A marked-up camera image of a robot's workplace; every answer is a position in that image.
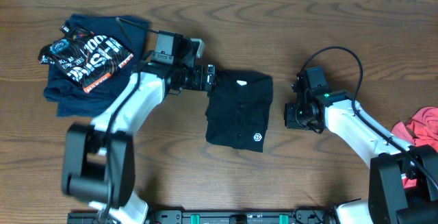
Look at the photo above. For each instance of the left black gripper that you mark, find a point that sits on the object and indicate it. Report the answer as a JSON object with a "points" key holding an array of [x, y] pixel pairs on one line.
{"points": [[209, 85]]}

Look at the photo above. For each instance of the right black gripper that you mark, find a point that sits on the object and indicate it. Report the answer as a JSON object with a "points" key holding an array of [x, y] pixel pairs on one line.
{"points": [[290, 121]]}

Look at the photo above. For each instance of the black t-shirt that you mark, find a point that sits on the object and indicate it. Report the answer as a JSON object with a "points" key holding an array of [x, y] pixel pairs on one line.
{"points": [[238, 110]]}

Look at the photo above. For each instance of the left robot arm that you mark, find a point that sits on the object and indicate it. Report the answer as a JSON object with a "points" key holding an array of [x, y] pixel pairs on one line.
{"points": [[99, 165]]}

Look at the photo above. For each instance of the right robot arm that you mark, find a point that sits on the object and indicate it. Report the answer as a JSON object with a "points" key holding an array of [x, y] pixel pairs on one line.
{"points": [[403, 178]]}

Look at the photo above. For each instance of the red printed t-shirt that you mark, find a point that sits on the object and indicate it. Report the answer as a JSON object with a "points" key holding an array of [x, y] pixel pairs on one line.
{"points": [[420, 130]]}

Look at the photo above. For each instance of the black orange printed jersey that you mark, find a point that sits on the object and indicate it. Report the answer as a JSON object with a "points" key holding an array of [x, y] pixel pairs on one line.
{"points": [[85, 57]]}

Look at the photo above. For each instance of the folded navy blue shirt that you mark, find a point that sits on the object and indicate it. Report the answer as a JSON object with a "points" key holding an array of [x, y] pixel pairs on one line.
{"points": [[71, 100]]}

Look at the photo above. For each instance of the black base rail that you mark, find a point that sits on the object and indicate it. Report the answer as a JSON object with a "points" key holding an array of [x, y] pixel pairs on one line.
{"points": [[301, 215]]}

